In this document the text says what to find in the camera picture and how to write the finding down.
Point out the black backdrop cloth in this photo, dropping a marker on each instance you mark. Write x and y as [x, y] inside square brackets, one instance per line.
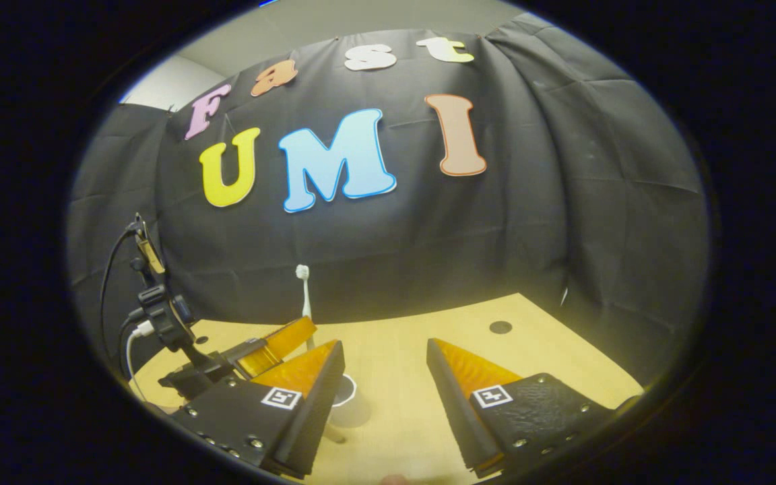
[563, 202]

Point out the light wooden desktop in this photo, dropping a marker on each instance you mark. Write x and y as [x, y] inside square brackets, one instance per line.
[395, 377]

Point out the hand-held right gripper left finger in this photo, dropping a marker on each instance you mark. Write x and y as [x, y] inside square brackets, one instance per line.
[314, 411]

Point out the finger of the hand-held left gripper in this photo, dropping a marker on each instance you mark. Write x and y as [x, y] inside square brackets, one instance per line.
[280, 343]

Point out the pale green toothbrush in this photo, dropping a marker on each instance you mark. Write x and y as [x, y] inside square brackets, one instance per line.
[302, 271]

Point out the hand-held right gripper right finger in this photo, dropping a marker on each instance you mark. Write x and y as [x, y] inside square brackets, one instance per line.
[455, 411]

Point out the white cup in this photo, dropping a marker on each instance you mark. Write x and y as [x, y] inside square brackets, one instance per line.
[354, 414]

